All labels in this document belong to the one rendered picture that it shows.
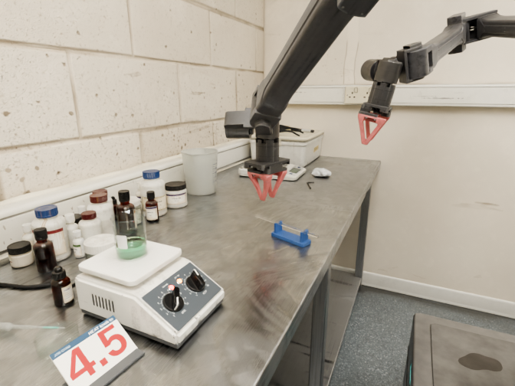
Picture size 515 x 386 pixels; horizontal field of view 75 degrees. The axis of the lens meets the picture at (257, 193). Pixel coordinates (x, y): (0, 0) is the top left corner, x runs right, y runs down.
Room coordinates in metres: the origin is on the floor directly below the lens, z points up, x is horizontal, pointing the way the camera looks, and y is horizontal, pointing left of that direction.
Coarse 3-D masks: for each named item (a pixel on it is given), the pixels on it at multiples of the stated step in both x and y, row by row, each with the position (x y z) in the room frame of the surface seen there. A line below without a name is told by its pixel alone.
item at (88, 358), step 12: (96, 336) 0.38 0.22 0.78; (108, 336) 0.38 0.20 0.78; (120, 336) 0.39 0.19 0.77; (72, 348) 0.35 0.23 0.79; (84, 348) 0.36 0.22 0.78; (96, 348) 0.36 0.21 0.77; (108, 348) 0.37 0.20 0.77; (120, 348) 0.38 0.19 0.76; (60, 360) 0.33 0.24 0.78; (72, 360) 0.34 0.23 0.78; (84, 360) 0.35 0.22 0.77; (96, 360) 0.35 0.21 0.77; (108, 360) 0.36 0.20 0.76; (72, 372) 0.33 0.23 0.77; (84, 372) 0.33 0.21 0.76; (96, 372) 0.34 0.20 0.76; (72, 384) 0.32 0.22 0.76
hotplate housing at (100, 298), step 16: (160, 272) 0.48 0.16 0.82; (80, 288) 0.46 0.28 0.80; (96, 288) 0.45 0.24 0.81; (112, 288) 0.44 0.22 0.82; (128, 288) 0.43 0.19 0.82; (144, 288) 0.44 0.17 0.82; (80, 304) 0.46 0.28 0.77; (96, 304) 0.45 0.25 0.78; (112, 304) 0.43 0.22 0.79; (128, 304) 0.42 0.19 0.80; (144, 304) 0.41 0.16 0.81; (208, 304) 0.46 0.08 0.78; (128, 320) 0.42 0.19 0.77; (144, 320) 0.41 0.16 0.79; (160, 320) 0.40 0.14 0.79; (192, 320) 0.42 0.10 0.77; (160, 336) 0.39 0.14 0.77; (176, 336) 0.39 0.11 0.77
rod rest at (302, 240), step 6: (276, 228) 0.77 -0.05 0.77; (276, 234) 0.76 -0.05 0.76; (282, 234) 0.76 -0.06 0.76; (288, 234) 0.76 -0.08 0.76; (294, 234) 0.76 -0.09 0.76; (300, 234) 0.72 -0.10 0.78; (306, 234) 0.73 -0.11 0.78; (288, 240) 0.74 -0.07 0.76; (294, 240) 0.73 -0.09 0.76; (300, 240) 0.72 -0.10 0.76; (306, 240) 0.73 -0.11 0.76; (300, 246) 0.71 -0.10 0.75; (306, 246) 0.72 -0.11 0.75
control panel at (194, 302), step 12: (192, 264) 0.52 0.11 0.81; (180, 276) 0.48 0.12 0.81; (204, 276) 0.50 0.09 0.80; (156, 288) 0.44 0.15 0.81; (168, 288) 0.45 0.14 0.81; (180, 288) 0.46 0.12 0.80; (204, 288) 0.48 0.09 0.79; (216, 288) 0.49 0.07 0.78; (144, 300) 0.41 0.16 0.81; (156, 300) 0.42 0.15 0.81; (192, 300) 0.45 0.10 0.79; (204, 300) 0.46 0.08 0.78; (168, 312) 0.41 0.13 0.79; (180, 312) 0.42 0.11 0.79; (192, 312) 0.43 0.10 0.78; (180, 324) 0.40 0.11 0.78
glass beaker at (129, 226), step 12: (120, 216) 0.52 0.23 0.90; (132, 216) 0.53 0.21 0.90; (144, 216) 0.50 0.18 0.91; (120, 228) 0.48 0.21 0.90; (132, 228) 0.48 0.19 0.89; (144, 228) 0.50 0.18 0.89; (120, 240) 0.48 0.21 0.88; (132, 240) 0.48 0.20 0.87; (144, 240) 0.50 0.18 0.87; (120, 252) 0.48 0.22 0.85; (132, 252) 0.48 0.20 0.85; (144, 252) 0.50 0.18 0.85
